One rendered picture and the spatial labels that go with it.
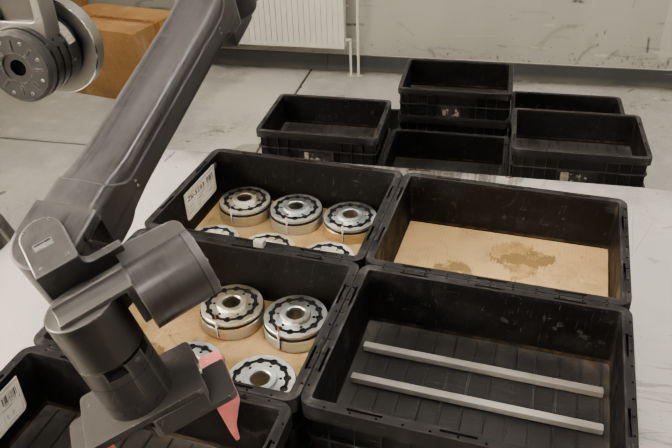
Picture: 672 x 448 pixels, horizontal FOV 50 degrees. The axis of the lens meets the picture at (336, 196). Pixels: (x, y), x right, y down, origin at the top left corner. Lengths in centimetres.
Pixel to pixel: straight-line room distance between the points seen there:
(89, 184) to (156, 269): 11
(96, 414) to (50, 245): 15
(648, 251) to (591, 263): 32
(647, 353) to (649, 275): 23
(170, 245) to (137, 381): 11
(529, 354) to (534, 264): 23
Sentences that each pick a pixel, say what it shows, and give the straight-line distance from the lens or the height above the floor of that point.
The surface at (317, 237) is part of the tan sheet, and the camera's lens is 137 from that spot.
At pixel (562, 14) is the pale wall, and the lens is 415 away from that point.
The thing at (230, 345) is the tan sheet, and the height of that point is 83.
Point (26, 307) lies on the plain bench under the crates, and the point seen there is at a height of 70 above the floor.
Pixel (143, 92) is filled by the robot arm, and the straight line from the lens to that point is 71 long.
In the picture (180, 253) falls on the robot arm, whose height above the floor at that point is 129.
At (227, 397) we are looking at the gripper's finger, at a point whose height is 116.
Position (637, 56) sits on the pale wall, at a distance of 427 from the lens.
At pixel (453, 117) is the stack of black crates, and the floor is 49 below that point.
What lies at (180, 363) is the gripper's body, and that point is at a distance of 64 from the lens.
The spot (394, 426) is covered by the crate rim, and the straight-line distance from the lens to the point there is 90.
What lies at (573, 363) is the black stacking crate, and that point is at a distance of 116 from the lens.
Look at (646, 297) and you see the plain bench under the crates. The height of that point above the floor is 70.
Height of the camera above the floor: 161
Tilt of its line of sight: 32 degrees down
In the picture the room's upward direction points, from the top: 2 degrees counter-clockwise
